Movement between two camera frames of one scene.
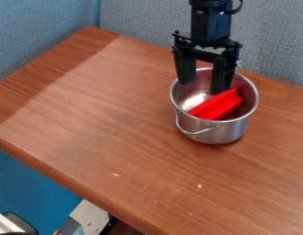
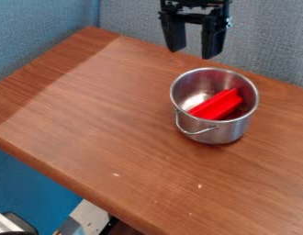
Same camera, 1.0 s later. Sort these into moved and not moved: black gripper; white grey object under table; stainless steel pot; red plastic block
Moved: black gripper
Not moved: stainless steel pot; red plastic block; white grey object under table
